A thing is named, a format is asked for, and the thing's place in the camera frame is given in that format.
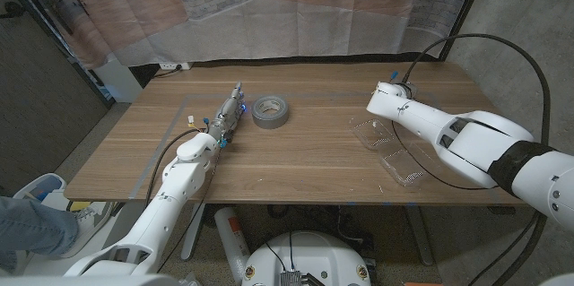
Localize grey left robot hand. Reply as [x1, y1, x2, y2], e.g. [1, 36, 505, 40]
[205, 81, 248, 143]

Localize perforated partition panel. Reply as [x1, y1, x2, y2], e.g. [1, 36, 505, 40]
[0, 0, 113, 196]

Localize printed room backdrop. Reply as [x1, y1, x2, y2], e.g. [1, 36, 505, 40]
[8, 0, 484, 70]

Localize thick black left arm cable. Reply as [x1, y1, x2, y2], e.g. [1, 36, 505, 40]
[143, 126, 208, 207]

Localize white table leg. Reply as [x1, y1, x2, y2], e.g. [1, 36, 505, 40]
[179, 203, 208, 262]
[404, 204, 435, 267]

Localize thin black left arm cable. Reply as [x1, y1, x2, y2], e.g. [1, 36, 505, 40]
[155, 141, 223, 274]

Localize black floor cable bundle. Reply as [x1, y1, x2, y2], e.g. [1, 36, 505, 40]
[265, 204, 374, 256]

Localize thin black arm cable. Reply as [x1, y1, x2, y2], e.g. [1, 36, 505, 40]
[390, 118, 500, 192]
[155, 141, 223, 274]

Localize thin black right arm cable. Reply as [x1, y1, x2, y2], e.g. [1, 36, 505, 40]
[390, 118, 500, 192]

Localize person's leg in jeans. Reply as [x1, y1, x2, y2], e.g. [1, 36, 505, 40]
[0, 195, 81, 272]

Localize grey duct tape roll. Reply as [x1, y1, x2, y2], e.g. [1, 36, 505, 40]
[251, 95, 291, 131]

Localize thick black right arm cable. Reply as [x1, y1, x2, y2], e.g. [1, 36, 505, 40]
[399, 32, 553, 286]

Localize white storage bin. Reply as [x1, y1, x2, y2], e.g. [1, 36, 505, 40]
[13, 172, 114, 234]

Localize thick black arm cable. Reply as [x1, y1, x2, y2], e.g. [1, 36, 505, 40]
[143, 126, 208, 207]
[399, 32, 553, 286]

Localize white power strip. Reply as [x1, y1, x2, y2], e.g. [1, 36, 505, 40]
[158, 62, 194, 72]

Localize white sneaker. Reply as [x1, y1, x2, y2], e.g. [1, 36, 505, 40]
[73, 204, 103, 234]

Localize white roll with orange label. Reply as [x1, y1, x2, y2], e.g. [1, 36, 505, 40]
[213, 205, 253, 285]

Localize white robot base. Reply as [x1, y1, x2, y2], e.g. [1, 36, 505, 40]
[241, 230, 373, 286]

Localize black backdrop stand pole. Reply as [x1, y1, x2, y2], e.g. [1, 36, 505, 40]
[438, 0, 493, 62]

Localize clear plastic clamshell container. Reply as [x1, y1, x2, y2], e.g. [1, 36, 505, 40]
[349, 117, 428, 187]

